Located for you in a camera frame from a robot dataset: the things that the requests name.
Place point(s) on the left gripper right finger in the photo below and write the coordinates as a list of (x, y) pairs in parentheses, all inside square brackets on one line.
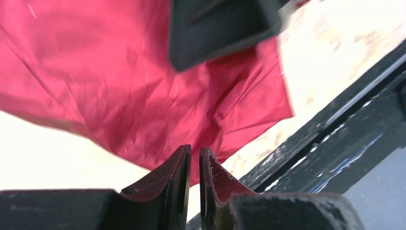
[(226, 204)]

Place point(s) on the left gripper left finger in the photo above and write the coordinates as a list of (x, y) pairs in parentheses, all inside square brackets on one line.
[(157, 201)]

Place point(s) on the dark red wrapping paper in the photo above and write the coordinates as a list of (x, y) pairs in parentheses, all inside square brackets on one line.
[(100, 69)]

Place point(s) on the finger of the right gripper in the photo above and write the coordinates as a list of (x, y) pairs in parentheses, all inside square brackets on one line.
[(201, 30)]

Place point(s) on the aluminium rail frame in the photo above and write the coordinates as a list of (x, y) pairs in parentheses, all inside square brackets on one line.
[(354, 147)]

